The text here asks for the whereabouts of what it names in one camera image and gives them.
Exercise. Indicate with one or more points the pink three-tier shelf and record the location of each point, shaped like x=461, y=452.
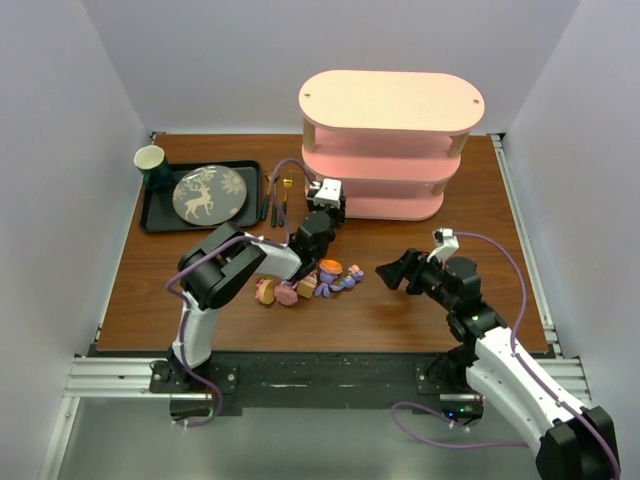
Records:
x=393, y=140

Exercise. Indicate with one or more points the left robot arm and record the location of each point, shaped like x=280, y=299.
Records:
x=212, y=274

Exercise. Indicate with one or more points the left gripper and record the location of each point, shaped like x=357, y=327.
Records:
x=326, y=211

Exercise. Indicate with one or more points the strawberry cake toy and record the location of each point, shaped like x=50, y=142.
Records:
x=306, y=287

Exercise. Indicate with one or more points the grey deer plate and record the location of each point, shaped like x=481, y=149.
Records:
x=209, y=195

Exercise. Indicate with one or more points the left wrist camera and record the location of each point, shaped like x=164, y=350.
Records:
x=328, y=192

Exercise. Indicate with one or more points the black rectangular tray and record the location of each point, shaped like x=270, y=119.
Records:
x=157, y=213

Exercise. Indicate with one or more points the gold knife green handle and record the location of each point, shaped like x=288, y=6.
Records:
x=274, y=211

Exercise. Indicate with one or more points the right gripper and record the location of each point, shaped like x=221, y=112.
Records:
x=413, y=275

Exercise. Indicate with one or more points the aluminium frame rail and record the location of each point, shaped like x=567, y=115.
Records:
x=106, y=408

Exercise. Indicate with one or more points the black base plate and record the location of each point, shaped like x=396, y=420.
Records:
x=232, y=382

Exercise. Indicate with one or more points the pink bunny toy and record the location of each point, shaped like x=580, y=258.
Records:
x=286, y=294

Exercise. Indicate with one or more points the pink donut toy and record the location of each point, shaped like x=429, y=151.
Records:
x=265, y=291

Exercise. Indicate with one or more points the gold fork green handle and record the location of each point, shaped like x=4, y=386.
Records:
x=287, y=184

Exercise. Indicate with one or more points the purple bear toy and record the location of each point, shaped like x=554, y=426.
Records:
x=353, y=276

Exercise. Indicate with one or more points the purple octopus orange hat toy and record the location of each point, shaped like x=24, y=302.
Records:
x=329, y=273

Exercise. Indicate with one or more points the gold spoon green handle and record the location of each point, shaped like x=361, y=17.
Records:
x=270, y=177

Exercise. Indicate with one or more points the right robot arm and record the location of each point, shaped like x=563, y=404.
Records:
x=568, y=439

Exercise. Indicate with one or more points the dark green cup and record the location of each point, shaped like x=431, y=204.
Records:
x=152, y=163

